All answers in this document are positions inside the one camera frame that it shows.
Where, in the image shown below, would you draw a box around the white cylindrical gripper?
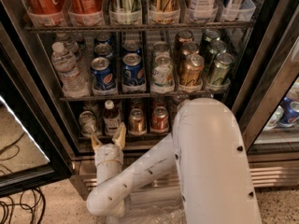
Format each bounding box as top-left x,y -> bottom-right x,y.
91,122 -> 126,184

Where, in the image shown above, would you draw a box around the brown tea bottle white cap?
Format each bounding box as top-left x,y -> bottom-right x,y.
103,100 -> 121,136

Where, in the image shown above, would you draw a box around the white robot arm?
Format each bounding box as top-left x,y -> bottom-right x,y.
87,98 -> 262,224

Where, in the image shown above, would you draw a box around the silver can bottom shelf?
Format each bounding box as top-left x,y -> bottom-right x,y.
78,110 -> 102,137

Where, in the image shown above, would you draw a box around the gold can bottom shelf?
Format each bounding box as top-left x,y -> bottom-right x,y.
129,108 -> 146,135

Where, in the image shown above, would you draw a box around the gold can shelf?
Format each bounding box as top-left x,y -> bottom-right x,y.
129,108 -> 146,135
149,0 -> 180,24

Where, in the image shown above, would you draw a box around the red can bottom shelf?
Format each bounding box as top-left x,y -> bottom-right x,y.
150,106 -> 169,133

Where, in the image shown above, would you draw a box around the clear water bottle middle shelf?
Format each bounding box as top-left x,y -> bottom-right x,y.
51,42 -> 91,98

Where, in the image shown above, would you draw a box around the open fridge glass door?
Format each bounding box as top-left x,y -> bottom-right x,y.
0,7 -> 71,197

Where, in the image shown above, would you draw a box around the green can top shelf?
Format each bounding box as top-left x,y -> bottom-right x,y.
109,0 -> 142,25

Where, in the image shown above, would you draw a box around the gold can top shelf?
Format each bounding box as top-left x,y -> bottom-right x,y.
149,0 -> 180,24

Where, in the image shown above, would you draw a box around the steel fridge bottom grille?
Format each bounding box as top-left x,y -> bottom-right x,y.
70,151 -> 299,200

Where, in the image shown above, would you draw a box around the blue can right fridge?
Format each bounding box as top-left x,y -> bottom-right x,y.
279,97 -> 299,127

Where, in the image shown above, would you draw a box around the blue pepsi can left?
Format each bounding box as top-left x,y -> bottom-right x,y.
91,57 -> 117,95

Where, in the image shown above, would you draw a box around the blue pepsi can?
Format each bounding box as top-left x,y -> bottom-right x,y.
121,53 -> 146,91
91,57 -> 117,95

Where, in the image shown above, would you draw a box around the blue pepsi can right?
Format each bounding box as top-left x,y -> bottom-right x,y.
121,53 -> 146,91

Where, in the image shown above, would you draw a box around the clear plastic bin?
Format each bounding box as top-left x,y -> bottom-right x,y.
107,187 -> 187,224

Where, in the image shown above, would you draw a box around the gold soda can front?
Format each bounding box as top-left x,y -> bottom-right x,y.
178,54 -> 205,92

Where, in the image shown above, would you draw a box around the green soda can front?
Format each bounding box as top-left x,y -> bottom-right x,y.
206,52 -> 235,91

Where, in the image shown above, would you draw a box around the orange can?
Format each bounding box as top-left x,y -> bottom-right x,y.
27,0 -> 70,27
68,0 -> 104,26

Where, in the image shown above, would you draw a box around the orange can top left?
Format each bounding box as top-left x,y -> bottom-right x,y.
27,0 -> 70,27

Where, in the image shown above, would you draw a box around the black cables on floor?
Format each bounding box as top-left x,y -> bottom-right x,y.
0,131 -> 47,224

